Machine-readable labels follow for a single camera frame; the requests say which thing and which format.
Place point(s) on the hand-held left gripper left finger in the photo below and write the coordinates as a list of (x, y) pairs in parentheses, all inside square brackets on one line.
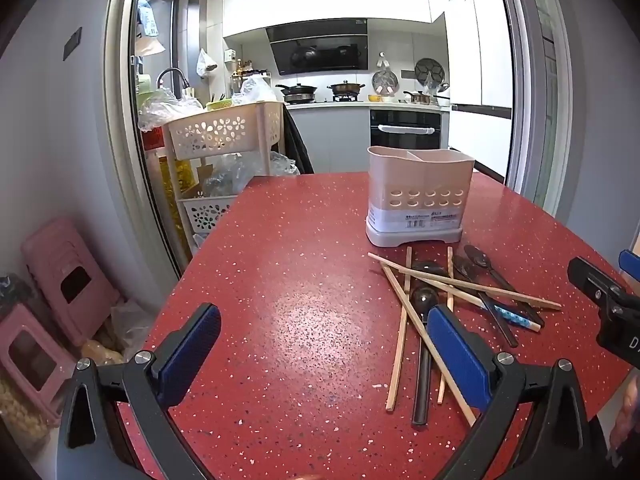
[(192, 345)]

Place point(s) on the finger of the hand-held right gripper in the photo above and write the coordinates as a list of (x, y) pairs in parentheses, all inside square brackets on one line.
[(595, 281), (631, 261)]

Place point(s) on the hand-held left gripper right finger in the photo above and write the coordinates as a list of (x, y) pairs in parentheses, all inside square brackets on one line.
[(460, 355)]

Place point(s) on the dark grey spoon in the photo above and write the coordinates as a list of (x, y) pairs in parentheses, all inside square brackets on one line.
[(427, 266), (427, 302), (480, 257), (465, 267)]

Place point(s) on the beige plastic utensil holder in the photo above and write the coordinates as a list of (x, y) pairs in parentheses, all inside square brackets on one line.
[(420, 175)]

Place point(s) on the person's right hand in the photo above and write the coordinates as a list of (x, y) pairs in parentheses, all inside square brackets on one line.
[(627, 410)]

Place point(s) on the pink plastic stool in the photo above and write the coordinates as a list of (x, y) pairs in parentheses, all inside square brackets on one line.
[(30, 360), (70, 280)]

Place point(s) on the yellow oil bottle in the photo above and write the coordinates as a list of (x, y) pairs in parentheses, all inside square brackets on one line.
[(172, 200)]

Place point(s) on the crumpled clear plastic bag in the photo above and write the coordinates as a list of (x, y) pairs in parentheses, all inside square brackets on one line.
[(235, 172)]

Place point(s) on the yellow mesh sack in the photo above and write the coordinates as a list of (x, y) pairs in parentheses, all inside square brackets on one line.
[(20, 415)]

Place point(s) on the beige flower-pattern trolley rack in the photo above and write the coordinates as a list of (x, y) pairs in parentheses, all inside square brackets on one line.
[(220, 130)]

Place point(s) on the black jacket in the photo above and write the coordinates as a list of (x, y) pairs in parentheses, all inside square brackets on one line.
[(300, 145)]

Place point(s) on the black built-in oven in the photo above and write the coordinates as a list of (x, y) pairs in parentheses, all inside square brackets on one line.
[(405, 130)]

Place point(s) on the grey base cabinet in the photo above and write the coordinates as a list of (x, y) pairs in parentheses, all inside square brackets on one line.
[(330, 140)]

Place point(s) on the white fridge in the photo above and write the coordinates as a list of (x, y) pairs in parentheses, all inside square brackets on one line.
[(480, 60)]

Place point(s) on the small steel pot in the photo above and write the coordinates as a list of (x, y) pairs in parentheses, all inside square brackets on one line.
[(419, 97)]

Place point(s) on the round grey divided pan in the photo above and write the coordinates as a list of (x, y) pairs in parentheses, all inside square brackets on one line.
[(429, 71)]

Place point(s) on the black wok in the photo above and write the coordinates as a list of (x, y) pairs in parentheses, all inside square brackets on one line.
[(297, 91)]

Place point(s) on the black kitchen faucet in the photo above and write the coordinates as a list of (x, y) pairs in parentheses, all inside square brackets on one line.
[(170, 71)]

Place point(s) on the round steel steamer rack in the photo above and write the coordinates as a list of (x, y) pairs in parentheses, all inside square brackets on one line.
[(385, 82)]

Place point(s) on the hanging white plastic bag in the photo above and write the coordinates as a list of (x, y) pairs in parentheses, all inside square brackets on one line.
[(205, 62)]

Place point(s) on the cooking pot with lid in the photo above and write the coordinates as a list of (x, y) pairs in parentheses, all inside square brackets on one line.
[(346, 87)]

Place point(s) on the black range hood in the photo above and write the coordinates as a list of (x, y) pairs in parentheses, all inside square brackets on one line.
[(320, 47)]

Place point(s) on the black wall switch panel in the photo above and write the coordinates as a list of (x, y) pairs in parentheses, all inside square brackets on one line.
[(73, 43)]

